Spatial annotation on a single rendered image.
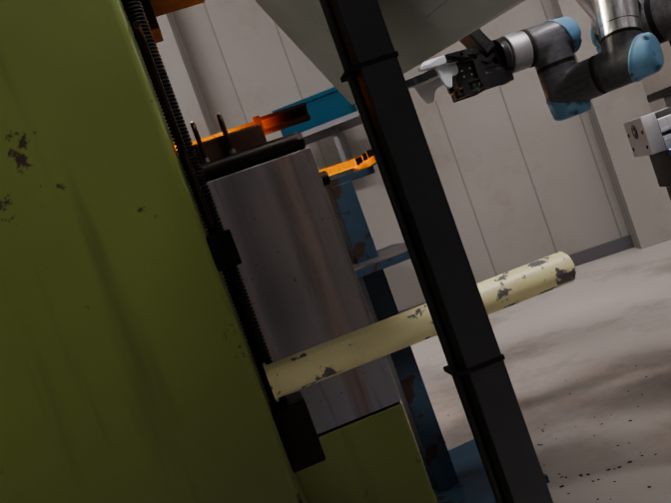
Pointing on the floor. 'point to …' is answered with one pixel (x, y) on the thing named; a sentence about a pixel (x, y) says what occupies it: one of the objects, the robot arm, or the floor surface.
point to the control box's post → (441, 251)
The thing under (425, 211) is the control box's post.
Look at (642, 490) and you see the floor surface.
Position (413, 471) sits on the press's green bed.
